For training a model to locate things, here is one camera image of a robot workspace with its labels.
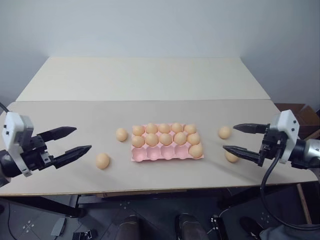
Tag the black table frame bar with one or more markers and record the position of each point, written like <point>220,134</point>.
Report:
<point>50,205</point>

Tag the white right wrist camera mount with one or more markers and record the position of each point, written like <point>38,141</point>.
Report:
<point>287,122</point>

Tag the brown cardboard box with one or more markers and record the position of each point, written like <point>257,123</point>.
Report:
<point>302,117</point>

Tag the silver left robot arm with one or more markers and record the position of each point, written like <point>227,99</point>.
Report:
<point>7,163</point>

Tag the wooden table leg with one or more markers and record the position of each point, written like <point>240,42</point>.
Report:
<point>303,202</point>

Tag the grey cloth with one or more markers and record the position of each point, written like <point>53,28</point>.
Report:
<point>290,232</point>

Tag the brown egg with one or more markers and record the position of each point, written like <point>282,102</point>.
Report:
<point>195,151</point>
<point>224,132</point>
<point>138,129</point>
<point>177,127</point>
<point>180,138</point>
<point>190,128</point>
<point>121,134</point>
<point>193,138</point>
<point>102,161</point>
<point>231,158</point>
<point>165,139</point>
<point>138,141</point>
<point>151,139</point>
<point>164,127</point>
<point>151,127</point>

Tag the pink egg tray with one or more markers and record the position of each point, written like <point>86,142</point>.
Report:
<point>155,155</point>

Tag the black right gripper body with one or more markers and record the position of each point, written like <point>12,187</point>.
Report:
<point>271,146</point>

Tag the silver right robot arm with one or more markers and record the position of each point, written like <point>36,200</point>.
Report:
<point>311,150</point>

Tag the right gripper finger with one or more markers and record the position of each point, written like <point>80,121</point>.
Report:
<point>251,128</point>
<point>243,153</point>

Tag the grey tape strip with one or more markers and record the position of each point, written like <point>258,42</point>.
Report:
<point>58,227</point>

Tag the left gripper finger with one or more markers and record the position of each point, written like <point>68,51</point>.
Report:
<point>58,132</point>
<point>72,153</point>

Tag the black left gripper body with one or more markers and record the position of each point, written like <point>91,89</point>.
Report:
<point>35,153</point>

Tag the dark rounded shape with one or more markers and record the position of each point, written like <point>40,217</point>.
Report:
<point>190,227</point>
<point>128,228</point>

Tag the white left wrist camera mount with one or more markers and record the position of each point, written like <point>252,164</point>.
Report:
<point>12,125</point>

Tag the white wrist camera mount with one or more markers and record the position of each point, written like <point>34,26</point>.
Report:
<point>12,125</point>
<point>287,122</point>

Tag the small black floor box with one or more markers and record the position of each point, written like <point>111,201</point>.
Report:
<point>215,222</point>

